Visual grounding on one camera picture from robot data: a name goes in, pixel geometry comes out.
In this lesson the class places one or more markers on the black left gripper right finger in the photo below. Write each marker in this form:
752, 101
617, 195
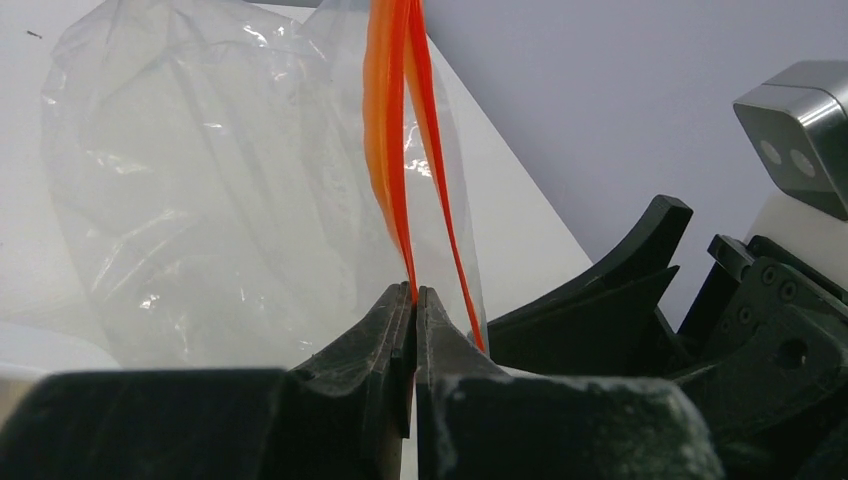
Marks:
477, 421

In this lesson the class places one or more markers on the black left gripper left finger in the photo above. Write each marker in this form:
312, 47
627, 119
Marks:
341, 414

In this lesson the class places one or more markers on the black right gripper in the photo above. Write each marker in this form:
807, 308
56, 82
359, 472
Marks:
765, 342

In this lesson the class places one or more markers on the clear orange-zip bag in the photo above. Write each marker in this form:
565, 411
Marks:
237, 187

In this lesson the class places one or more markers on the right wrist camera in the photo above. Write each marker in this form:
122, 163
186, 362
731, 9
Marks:
796, 122

